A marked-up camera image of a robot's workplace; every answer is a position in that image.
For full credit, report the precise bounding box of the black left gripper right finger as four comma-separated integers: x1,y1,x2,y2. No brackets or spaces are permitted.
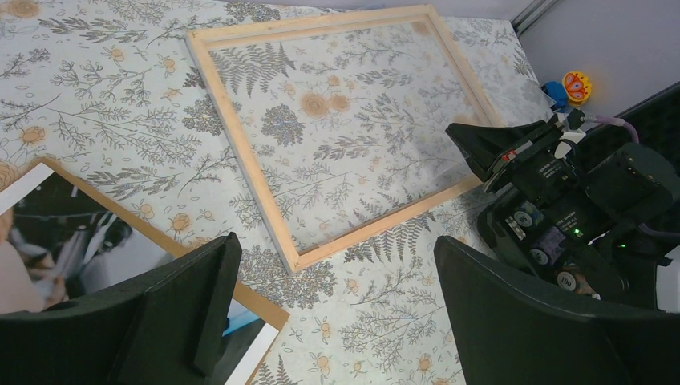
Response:
434,236,679,384

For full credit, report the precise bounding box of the blue clip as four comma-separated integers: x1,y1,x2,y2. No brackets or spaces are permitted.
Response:
541,81,569,112

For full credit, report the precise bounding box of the black poker chip case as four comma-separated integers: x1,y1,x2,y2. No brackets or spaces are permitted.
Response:
475,79,680,310

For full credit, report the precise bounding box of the yellow butterfly toy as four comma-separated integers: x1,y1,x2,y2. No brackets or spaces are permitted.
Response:
561,71,593,107

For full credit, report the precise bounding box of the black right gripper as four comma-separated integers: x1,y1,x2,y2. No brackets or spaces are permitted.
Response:
445,120,638,244

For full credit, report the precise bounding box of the light wooden picture frame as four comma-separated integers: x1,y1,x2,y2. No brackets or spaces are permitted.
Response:
186,5,501,272

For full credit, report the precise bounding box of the printed photo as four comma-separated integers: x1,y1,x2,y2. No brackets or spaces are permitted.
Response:
0,161,280,385

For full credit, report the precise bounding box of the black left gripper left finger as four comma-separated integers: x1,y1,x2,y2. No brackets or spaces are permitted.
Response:
1,233,242,384

